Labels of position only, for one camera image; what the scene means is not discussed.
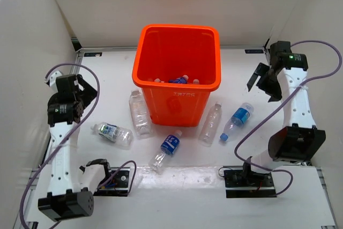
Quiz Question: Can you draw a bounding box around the blue cap blue label bottle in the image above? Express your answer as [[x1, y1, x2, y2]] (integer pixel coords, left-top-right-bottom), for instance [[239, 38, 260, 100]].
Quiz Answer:
[[220, 102, 254, 142]]

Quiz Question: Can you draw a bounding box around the green white label bottle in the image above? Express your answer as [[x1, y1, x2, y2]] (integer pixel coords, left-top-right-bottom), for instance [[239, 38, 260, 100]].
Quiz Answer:
[[91, 122, 133, 149]]

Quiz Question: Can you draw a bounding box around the clear unlabeled Pocari bottle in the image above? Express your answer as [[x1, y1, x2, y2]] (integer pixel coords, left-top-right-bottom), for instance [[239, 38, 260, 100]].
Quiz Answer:
[[198, 102, 222, 147]]

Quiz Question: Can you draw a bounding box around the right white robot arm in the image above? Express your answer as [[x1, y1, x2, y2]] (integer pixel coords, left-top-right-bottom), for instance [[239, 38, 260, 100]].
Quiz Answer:
[[241, 41, 326, 186]]

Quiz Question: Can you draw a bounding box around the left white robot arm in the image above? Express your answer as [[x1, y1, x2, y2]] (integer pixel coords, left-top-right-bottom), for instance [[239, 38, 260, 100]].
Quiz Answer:
[[38, 71, 113, 222]]

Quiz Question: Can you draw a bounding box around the blue bottle inside bin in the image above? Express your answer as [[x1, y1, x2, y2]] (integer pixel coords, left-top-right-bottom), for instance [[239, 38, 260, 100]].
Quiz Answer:
[[168, 75, 189, 84]]

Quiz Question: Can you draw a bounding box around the orange plastic bin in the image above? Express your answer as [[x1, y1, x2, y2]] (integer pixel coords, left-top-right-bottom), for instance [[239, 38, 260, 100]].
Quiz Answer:
[[132, 24, 221, 127]]

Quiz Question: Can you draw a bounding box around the clear apple juice bottle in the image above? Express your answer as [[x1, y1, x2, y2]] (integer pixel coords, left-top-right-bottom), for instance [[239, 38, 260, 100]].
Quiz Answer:
[[129, 90, 153, 138]]

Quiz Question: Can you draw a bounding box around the dark blue label bottle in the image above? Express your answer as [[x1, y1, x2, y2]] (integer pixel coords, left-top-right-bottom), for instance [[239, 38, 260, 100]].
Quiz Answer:
[[149, 130, 182, 174]]

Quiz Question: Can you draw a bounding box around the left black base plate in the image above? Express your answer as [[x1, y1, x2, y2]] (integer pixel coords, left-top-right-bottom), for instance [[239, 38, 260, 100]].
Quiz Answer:
[[94, 167, 137, 197]]

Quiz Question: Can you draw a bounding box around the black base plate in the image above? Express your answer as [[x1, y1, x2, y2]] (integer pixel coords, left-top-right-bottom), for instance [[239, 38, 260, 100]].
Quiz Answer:
[[218, 166, 277, 198], [94, 167, 137, 197]]

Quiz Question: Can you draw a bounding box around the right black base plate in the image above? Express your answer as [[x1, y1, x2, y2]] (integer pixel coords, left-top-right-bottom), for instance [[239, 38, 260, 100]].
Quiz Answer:
[[218, 166, 277, 198]]

